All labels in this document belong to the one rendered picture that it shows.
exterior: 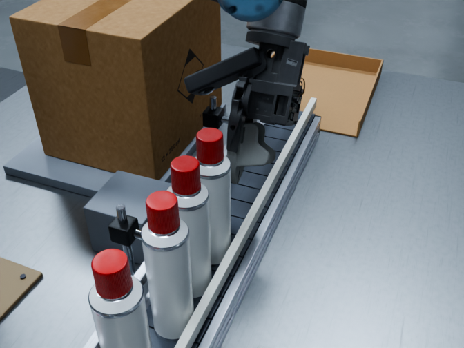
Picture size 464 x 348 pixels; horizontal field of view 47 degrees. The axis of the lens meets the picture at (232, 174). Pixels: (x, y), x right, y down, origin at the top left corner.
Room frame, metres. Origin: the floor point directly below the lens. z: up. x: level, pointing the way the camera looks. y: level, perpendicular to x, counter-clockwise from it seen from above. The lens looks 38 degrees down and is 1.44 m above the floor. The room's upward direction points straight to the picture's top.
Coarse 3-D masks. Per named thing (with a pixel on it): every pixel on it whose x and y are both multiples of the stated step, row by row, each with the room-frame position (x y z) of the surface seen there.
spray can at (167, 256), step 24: (168, 192) 0.43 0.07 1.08; (168, 216) 0.40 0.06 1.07; (144, 240) 0.40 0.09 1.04; (168, 240) 0.40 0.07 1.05; (168, 264) 0.39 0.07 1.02; (168, 288) 0.39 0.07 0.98; (192, 288) 0.42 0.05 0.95; (168, 312) 0.39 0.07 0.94; (192, 312) 0.41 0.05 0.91; (168, 336) 0.39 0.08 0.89
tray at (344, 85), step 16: (304, 64) 1.24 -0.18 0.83; (320, 64) 1.24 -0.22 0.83; (336, 64) 1.23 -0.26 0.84; (352, 64) 1.22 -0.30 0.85; (368, 64) 1.20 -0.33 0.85; (304, 80) 1.16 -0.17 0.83; (320, 80) 1.16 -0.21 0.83; (336, 80) 1.16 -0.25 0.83; (352, 80) 1.16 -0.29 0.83; (368, 80) 1.16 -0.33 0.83; (304, 96) 1.08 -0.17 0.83; (320, 96) 1.08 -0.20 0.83; (336, 96) 1.08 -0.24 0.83; (352, 96) 1.08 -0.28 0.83; (368, 96) 1.01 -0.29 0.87; (320, 112) 1.01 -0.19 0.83; (336, 112) 1.01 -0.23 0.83; (352, 112) 1.01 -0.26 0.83; (320, 128) 0.94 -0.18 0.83; (336, 128) 0.94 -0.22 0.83; (352, 128) 0.94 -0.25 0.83
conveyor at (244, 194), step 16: (272, 128) 0.87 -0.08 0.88; (288, 128) 0.87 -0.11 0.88; (304, 128) 0.87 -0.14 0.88; (272, 144) 0.82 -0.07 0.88; (288, 160) 0.77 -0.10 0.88; (256, 176) 0.72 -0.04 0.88; (240, 192) 0.68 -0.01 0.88; (256, 192) 0.68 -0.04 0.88; (272, 192) 0.68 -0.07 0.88; (240, 208) 0.64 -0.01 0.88; (240, 224) 0.60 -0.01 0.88; (256, 224) 0.60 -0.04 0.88; (240, 256) 0.54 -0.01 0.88; (224, 288) 0.48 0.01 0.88; (208, 320) 0.42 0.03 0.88
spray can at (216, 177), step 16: (208, 128) 0.55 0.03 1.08; (208, 144) 0.52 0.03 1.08; (208, 160) 0.52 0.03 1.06; (224, 160) 0.54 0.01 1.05; (208, 176) 0.51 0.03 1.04; (224, 176) 0.52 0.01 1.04; (224, 192) 0.52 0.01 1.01; (224, 208) 0.52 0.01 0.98; (224, 224) 0.52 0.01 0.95; (224, 240) 0.52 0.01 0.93
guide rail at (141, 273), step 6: (144, 264) 0.44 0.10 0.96; (138, 270) 0.43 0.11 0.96; (144, 270) 0.43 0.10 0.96; (138, 276) 0.42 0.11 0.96; (144, 276) 0.43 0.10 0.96; (144, 282) 0.42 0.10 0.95; (90, 336) 0.34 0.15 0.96; (96, 336) 0.34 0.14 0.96; (90, 342) 0.33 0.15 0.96; (96, 342) 0.33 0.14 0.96
